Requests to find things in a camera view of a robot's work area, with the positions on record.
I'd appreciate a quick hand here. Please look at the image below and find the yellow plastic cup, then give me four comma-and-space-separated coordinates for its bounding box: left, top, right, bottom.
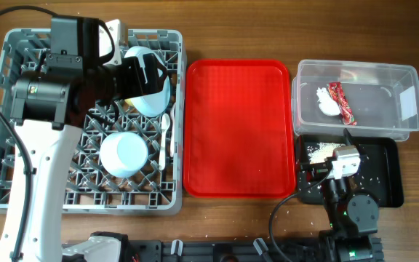
124, 98, 134, 106

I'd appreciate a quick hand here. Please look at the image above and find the light blue plate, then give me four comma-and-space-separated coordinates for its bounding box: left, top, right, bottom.
124, 46, 171, 118

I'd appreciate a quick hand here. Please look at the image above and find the white napkin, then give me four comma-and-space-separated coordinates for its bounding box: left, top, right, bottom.
316, 87, 340, 116

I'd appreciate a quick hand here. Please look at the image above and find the red snack wrapper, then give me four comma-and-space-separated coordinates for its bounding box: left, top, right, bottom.
327, 82, 357, 126

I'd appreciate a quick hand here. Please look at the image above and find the light blue bowl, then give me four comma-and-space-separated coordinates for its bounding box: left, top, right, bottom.
100, 132, 148, 178

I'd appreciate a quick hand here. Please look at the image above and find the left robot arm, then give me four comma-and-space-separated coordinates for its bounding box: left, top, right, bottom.
0, 15, 167, 261

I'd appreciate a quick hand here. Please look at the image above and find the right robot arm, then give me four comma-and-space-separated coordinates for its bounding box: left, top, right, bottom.
300, 130, 384, 261

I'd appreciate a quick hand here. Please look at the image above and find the grey dishwasher rack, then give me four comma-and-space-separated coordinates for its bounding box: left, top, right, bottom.
0, 29, 187, 215

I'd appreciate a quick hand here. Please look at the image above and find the pile of white rice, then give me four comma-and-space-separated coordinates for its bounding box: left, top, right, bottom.
306, 143, 344, 164

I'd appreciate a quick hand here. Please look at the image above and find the clear plastic bin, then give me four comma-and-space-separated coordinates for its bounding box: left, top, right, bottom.
292, 59, 419, 141

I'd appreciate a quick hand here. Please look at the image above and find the black plastic tray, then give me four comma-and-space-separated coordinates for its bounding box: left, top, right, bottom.
295, 135, 404, 208

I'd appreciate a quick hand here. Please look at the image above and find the white plastic fork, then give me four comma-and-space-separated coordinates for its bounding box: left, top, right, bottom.
169, 103, 177, 158

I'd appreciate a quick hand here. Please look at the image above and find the white plastic spoon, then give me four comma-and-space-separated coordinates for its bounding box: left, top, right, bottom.
159, 114, 171, 171

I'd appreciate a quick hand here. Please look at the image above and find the red plastic tray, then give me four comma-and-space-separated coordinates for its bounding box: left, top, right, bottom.
183, 59, 296, 199

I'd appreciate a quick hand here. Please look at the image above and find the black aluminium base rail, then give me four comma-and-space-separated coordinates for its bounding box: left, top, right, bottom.
129, 238, 329, 262

